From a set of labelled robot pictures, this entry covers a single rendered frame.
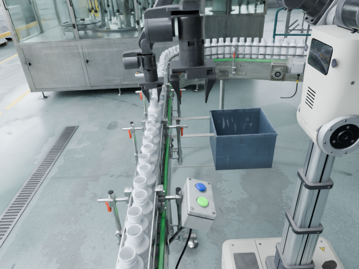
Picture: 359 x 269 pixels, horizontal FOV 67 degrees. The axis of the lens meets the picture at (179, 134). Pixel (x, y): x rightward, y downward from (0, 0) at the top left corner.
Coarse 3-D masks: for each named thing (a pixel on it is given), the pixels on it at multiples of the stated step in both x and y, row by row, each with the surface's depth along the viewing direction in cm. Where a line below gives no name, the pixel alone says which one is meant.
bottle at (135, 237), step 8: (136, 224) 64; (128, 232) 63; (136, 232) 65; (128, 240) 63; (136, 240) 62; (144, 240) 64; (136, 248) 63; (144, 248) 63; (144, 256) 64; (144, 264) 65
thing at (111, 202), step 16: (144, 96) 162; (144, 112) 168; (128, 128) 122; (144, 128) 122; (176, 128) 121; (112, 192) 82; (128, 192) 81; (160, 192) 81; (176, 192) 82; (112, 208) 85; (160, 208) 84; (176, 224) 92
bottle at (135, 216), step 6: (132, 210) 69; (138, 210) 70; (132, 216) 66; (138, 216) 67; (144, 216) 72; (126, 222) 70; (132, 222) 67; (138, 222) 68; (144, 222) 69; (126, 228) 69; (144, 228) 68; (150, 234) 72
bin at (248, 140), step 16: (224, 112) 165; (240, 112) 165; (256, 112) 165; (224, 128) 171; (240, 128) 171; (256, 128) 171; (272, 128) 143; (224, 144) 140; (240, 144) 141; (256, 144) 141; (272, 144) 141; (224, 160) 146; (240, 160) 146; (256, 160) 146; (272, 160) 146
